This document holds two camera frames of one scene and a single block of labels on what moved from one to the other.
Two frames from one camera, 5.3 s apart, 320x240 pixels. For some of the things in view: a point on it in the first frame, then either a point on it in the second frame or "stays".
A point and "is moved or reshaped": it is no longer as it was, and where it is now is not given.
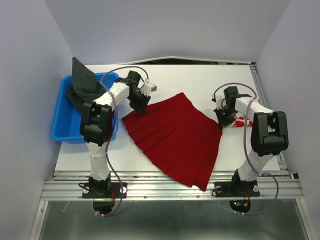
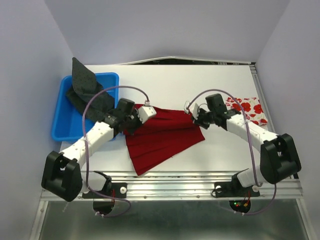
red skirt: x=181 y=141 is moved or reshaped
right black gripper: x=222 y=123 → x=198 y=121
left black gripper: x=141 y=107 → x=138 y=123
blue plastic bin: x=66 y=127 stays
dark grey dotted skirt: x=86 y=89 stays
